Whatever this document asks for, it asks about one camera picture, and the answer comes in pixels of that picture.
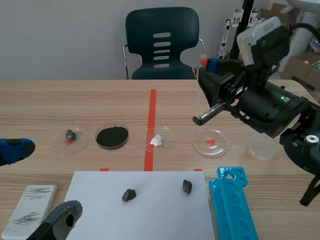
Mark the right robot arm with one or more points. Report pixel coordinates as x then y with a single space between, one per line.
303 147

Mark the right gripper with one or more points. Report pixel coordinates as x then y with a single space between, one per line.
265 105

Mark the white lump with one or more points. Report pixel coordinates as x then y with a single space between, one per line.
156 141

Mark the turquoise rack with round holes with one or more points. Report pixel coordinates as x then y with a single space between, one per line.
232 205

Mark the dark blue chair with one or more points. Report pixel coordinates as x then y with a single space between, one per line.
162 25

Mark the clear plastic beaker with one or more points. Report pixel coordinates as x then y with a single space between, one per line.
262 150

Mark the brown cardboard box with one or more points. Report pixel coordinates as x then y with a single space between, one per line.
306 70

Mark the white wash basin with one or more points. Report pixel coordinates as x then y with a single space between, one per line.
303 5

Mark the small white tile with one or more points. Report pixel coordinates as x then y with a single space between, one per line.
28 210

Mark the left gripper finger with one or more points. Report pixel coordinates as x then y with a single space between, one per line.
58 218
15 150

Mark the white sheet of paper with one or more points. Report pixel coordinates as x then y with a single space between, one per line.
140 215

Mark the clear glass dish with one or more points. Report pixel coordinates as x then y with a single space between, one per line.
211 143
165 136
75 146

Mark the small dark stone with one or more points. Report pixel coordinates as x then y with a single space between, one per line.
187 186
129 195
70 135

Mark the black metal pole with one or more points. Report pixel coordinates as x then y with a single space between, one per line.
241 25

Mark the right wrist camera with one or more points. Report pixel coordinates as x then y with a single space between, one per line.
252 42

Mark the glass dish with black powder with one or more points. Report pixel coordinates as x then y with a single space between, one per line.
112 137

